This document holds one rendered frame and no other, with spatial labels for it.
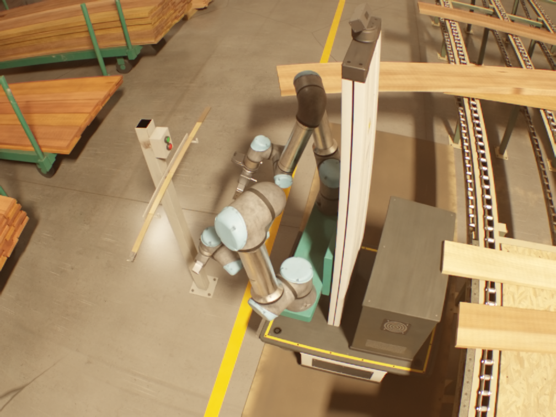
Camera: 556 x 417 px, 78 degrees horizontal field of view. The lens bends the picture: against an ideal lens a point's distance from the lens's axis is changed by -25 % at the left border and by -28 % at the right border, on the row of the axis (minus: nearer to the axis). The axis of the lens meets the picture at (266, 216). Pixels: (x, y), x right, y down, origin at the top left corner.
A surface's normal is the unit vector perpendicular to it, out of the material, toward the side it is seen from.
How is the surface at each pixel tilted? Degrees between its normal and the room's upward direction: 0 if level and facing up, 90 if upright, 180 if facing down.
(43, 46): 90
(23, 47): 90
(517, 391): 0
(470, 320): 0
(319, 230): 0
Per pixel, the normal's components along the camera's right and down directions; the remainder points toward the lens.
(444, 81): -0.08, -0.61
